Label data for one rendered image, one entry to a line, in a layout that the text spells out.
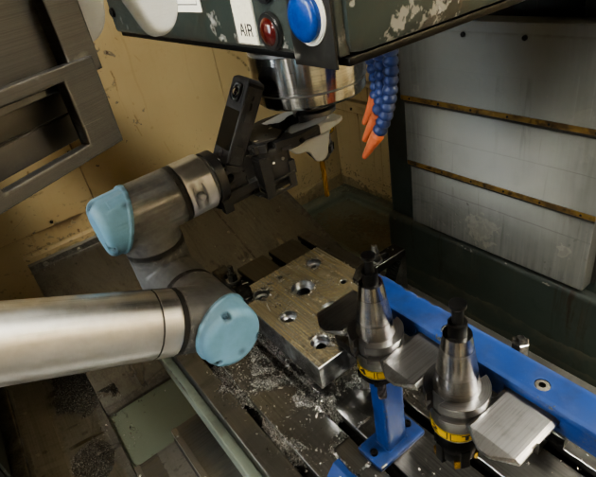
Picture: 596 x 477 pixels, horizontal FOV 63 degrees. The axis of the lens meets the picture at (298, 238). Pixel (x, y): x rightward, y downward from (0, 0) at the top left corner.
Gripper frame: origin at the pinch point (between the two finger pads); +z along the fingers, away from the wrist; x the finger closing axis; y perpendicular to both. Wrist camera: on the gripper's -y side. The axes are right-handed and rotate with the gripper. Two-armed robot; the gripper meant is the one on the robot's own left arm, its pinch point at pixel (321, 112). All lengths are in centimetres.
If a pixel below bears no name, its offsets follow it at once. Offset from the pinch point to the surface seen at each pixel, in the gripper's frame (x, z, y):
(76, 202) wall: -100, -26, 37
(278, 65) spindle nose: 3.7, -8.0, -9.4
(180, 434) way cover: -22, -36, 65
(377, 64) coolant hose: 16.2, -3.2, -9.2
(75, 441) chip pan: -46, -56, 72
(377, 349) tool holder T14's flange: 27.9, -18.1, 15.4
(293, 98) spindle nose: 4.6, -7.3, -5.1
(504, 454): 43.4, -18.7, 16.3
